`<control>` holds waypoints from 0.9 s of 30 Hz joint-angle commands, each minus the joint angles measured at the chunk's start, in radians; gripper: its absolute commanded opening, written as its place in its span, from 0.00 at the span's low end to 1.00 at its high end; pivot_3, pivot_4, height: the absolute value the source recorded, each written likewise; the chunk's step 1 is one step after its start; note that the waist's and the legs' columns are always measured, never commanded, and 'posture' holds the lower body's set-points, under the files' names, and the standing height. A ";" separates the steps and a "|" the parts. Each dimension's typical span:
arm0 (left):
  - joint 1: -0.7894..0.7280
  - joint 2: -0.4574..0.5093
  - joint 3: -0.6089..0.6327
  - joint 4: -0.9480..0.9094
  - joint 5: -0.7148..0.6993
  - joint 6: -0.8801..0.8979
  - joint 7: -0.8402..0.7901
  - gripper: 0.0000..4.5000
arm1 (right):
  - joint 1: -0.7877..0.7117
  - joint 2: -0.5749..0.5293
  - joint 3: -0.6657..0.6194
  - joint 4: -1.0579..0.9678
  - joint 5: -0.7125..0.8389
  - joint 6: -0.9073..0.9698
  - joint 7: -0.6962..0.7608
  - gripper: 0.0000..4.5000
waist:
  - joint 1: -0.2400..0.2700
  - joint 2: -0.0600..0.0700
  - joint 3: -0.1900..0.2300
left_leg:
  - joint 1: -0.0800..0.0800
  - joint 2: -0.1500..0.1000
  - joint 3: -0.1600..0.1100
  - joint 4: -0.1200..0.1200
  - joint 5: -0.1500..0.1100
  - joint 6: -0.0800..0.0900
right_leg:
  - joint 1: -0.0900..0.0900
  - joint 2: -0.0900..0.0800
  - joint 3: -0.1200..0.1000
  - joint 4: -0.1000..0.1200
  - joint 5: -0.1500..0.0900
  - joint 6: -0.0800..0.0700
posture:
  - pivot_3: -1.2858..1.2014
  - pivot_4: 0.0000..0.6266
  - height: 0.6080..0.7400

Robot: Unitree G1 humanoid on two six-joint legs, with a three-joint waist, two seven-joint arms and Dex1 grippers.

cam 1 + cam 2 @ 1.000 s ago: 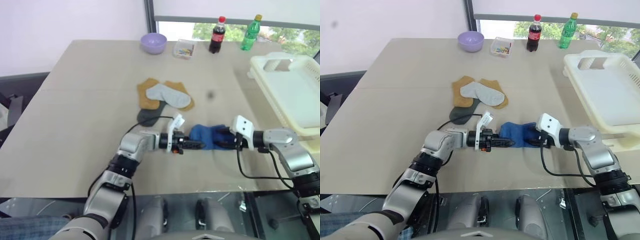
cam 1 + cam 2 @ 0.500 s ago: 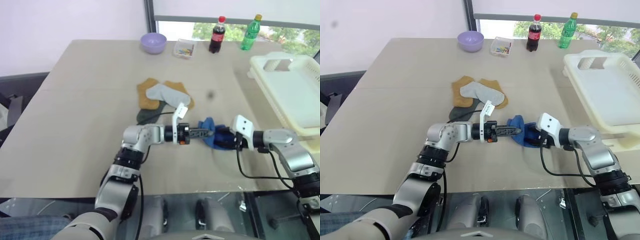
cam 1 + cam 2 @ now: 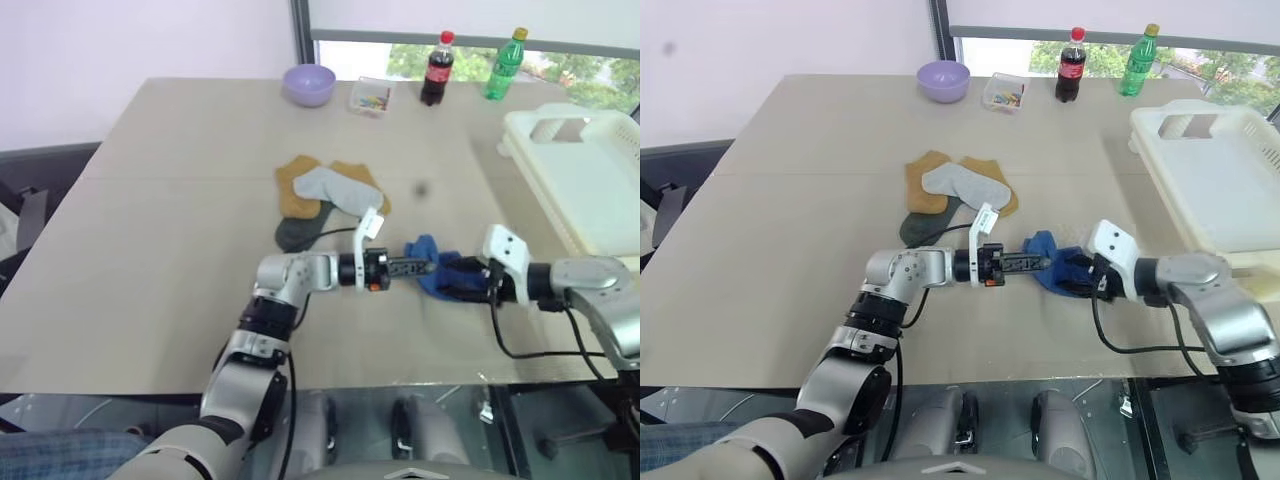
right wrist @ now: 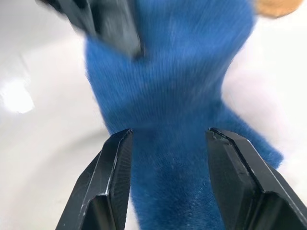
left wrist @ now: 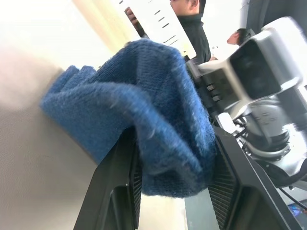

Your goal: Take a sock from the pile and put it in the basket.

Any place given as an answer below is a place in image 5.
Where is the white perforated panel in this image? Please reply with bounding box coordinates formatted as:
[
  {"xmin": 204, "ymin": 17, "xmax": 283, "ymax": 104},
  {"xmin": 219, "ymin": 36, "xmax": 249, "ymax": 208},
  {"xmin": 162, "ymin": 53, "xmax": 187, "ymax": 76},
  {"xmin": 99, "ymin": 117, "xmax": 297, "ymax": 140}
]
[{"xmin": 118, "ymin": 0, "xmax": 198, "ymax": 60}]

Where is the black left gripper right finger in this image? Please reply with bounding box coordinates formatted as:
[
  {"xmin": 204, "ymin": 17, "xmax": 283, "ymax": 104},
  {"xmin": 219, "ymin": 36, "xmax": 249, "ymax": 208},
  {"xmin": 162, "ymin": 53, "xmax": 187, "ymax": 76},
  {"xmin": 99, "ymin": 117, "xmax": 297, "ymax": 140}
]
[{"xmin": 208, "ymin": 126, "xmax": 298, "ymax": 230}]

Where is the person in black top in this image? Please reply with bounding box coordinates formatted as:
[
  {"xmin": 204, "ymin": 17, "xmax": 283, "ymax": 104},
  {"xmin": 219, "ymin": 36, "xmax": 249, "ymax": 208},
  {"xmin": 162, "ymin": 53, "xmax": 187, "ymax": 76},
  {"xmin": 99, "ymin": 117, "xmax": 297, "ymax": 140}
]
[{"xmin": 170, "ymin": 0, "xmax": 212, "ymax": 63}]

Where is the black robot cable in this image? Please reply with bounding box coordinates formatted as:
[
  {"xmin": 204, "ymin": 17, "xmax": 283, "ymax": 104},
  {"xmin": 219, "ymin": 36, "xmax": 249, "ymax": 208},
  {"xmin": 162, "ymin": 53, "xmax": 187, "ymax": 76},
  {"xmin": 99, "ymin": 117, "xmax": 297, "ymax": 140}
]
[{"xmin": 275, "ymin": 183, "xmax": 307, "ymax": 218}]

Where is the person with black hair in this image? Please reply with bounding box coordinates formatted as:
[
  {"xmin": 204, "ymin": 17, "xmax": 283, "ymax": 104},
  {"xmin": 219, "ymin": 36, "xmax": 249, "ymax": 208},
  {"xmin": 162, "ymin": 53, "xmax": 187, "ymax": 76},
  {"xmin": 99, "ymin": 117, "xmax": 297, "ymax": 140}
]
[{"xmin": 226, "ymin": 28, "xmax": 255, "ymax": 46}]

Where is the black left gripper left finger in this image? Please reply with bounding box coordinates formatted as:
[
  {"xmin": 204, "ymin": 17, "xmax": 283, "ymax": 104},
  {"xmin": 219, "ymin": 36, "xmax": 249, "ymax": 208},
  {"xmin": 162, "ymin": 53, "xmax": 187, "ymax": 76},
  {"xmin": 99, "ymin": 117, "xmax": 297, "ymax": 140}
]
[{"xmin": 74, "ymin": 127, "xmax": 145, "ymax": 230}]

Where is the blue knitted cloth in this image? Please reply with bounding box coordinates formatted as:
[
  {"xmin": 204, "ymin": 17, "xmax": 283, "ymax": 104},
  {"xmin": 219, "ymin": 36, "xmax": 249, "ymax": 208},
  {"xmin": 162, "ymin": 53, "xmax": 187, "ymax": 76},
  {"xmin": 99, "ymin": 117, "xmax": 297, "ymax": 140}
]
[{"xmin": 39, "ymin": 39, "xmax": 219, "ymax": 199}]

